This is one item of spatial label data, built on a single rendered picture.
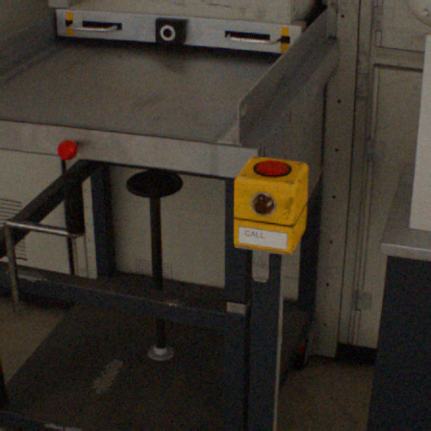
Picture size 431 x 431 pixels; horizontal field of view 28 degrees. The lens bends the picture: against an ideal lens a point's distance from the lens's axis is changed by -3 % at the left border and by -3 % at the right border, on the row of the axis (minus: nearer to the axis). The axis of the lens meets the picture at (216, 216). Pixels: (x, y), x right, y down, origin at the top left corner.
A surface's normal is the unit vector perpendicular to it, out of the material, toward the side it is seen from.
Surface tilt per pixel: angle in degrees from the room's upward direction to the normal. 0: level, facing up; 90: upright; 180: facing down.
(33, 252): 90
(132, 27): 90
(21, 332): 0
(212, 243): 90
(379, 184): 90
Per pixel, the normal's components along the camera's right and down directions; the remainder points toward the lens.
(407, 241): 0.00, -0.89
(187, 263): -0.31, 0.43
